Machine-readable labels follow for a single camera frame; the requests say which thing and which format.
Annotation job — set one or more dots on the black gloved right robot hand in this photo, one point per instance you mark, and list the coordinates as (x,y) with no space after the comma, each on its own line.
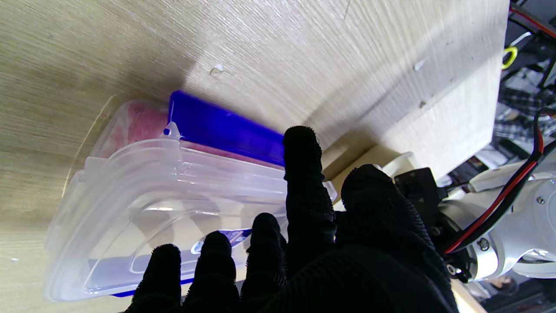
(369,269)

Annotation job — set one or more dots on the clear container with blue clips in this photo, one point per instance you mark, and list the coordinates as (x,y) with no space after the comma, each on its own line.
(217,126)

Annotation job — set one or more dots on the clear lid with blue label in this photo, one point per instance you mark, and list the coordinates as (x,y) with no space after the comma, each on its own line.
(152,187)

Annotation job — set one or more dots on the pink bacon slab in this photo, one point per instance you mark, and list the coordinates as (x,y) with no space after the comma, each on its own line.
(139,121)

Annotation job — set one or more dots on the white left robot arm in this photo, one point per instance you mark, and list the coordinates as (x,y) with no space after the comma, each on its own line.
(521,217)

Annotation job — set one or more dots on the small white paper scrap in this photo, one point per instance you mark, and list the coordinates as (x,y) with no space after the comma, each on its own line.
(216,68)

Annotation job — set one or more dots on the yellow loop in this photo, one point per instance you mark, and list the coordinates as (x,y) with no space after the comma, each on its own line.
(514,54)

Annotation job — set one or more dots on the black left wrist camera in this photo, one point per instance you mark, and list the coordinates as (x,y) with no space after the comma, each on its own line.
(419,187)

